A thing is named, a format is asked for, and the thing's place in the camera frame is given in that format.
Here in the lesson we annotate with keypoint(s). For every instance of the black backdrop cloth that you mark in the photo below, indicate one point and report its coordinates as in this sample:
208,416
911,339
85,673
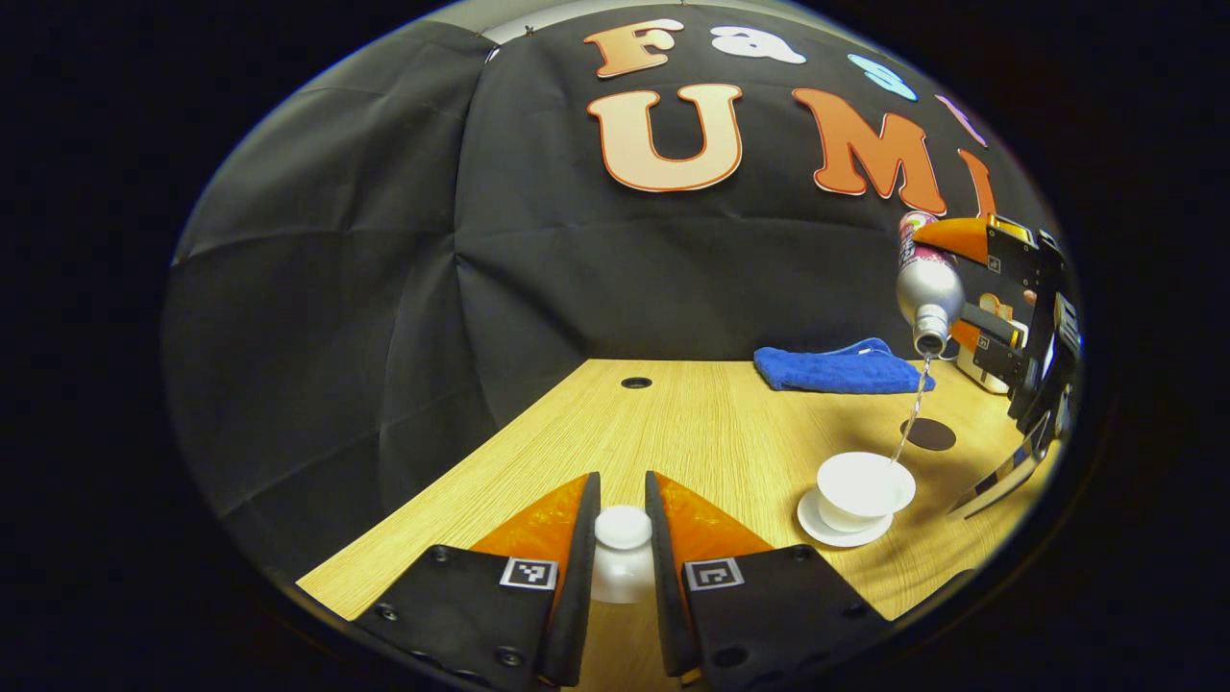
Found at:
596,279

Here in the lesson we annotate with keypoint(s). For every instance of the black table grommet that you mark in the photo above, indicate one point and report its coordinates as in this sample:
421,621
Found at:
636,383

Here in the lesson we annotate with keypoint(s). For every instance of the blue towel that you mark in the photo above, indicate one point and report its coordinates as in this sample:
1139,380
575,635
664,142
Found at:
836,370

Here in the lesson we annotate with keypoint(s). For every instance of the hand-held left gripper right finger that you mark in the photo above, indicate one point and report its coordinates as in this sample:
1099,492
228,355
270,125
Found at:
665,596

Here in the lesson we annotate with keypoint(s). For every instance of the white saucer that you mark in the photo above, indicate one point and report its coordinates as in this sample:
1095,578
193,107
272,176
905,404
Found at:
817,529

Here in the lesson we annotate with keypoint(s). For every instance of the dark brown round coaster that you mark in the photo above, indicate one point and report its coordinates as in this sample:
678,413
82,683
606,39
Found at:
930,435

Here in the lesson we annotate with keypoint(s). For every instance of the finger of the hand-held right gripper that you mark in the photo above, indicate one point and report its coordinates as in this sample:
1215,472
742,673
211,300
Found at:
961,235
999,358

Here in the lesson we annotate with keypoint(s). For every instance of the silver water bottle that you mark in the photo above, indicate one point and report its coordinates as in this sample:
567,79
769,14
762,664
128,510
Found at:
927,288

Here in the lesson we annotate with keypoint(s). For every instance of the toast slice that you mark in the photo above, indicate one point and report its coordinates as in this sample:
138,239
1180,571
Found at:
992,308

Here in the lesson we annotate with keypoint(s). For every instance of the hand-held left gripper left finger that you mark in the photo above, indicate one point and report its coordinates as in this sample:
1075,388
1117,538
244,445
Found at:
581,596

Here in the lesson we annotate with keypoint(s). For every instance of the white teacup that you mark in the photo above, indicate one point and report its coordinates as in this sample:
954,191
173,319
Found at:
865,485

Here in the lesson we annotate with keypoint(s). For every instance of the white teacup lid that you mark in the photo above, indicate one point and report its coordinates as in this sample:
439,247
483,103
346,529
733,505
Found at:
624,529

